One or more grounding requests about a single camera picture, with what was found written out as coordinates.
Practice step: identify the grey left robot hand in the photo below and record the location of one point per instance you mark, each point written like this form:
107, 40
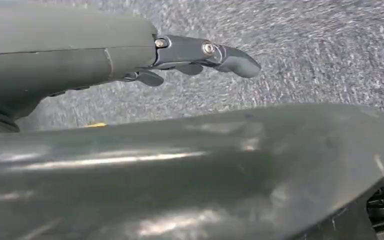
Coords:
178, 179

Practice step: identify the yellow floor tape outline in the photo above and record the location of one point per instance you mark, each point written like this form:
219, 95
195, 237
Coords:
96, 125

